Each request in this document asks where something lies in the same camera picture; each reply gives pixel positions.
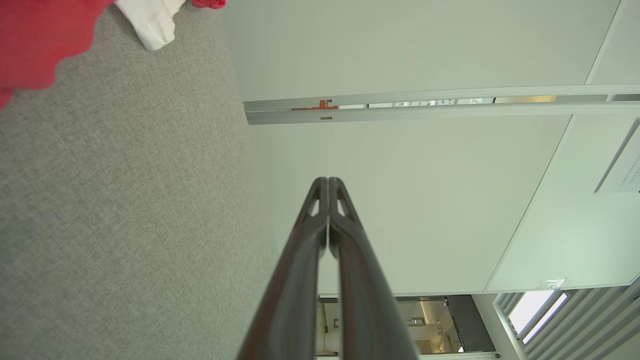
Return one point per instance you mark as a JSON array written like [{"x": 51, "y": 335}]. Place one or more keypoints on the aluminium partition rail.
[{"x": 450, "y": 111}]

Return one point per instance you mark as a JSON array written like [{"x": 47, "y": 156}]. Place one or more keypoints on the grey slatted window blind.
[{"x": 575, "y": 325}]

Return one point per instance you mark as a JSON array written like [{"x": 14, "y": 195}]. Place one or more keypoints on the red and white jersey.
[{"x": 35, "y": 40}]

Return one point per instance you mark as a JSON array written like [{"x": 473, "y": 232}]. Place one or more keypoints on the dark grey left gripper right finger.
[{"x": 370, "y": 320}]

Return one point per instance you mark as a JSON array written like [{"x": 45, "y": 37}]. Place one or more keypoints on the white paper notice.
[{"x": 625, "y": 170}]

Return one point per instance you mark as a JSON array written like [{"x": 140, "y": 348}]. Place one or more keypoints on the red shorts with white stripe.
[{"x": 210, "y": 3}]

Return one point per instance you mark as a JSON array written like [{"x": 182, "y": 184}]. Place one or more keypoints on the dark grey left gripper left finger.
[{"x": 290, "y": 310}]

